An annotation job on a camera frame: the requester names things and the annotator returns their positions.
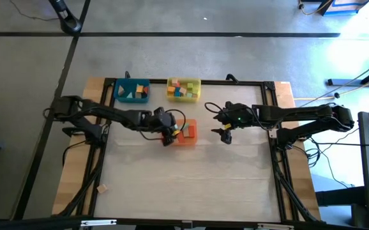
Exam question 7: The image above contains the thin black floor cable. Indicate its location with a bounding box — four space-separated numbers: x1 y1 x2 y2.
10 0 59 22

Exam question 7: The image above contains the long yellow cable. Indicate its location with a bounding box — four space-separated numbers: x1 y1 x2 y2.
294 72 369 102

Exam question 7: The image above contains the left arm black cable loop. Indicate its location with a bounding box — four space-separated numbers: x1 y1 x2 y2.
139 108 187 142

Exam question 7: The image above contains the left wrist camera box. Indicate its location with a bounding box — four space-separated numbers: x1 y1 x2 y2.
162 134 175 148

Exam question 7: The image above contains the wooden table side board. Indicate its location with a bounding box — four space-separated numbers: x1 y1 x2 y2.
52 76 106 217
273 81 321 221

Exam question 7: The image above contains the grey metal stand base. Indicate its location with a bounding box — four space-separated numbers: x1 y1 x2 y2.
327 47 369 87

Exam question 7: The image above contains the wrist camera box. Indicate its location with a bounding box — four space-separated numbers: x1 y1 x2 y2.
162 134 175 148
220 130 233 145

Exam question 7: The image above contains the black overhead rig bar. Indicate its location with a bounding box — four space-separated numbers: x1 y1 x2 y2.
0 214 369 230

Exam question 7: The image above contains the yellow translucent plastic bin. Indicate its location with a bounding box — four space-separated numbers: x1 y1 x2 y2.
165 77 202 104

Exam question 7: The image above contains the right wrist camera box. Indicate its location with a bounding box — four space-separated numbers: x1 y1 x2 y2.
220 130 233 145

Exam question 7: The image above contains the teal plastic bin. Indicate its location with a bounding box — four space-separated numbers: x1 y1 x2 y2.
113 78 151 104

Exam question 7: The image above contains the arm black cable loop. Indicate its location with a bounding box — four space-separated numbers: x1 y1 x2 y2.
204 102 229 119
139 108 187 142

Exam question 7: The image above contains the black cable bundle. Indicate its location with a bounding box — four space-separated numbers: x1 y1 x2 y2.
299 127 361 190

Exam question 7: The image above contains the black floor stand foot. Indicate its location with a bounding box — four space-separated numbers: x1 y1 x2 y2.
48 0 83 35

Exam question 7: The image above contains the black aluminium table frame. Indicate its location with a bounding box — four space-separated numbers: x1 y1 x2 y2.
87 77 302 224

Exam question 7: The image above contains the orange translucent plastic bin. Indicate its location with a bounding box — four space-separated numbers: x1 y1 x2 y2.
161 118 199 147

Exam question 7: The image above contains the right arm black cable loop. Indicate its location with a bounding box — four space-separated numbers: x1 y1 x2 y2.
204 102 229 119

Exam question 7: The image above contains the silver metal bracket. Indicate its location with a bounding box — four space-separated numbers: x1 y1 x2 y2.
80 218 117 227
256 223 296 230

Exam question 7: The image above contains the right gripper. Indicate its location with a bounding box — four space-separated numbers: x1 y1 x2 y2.
210 101 253 135

